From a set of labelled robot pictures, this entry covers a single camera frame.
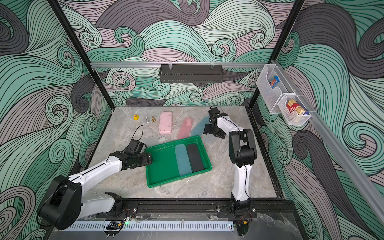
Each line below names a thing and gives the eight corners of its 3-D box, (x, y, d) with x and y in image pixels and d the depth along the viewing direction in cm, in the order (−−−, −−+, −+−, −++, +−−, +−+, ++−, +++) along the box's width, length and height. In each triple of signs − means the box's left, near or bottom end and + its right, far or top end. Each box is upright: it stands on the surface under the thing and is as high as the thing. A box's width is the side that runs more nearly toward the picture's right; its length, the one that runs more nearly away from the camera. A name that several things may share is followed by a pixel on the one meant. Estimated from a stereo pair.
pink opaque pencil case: (158, 134, 106) (157, 131, 103) (161, 114, 119) (160, 111, 116) (171, 134, 106) (170, 131, 103) (173, 114, 119) (172, 111, 116)
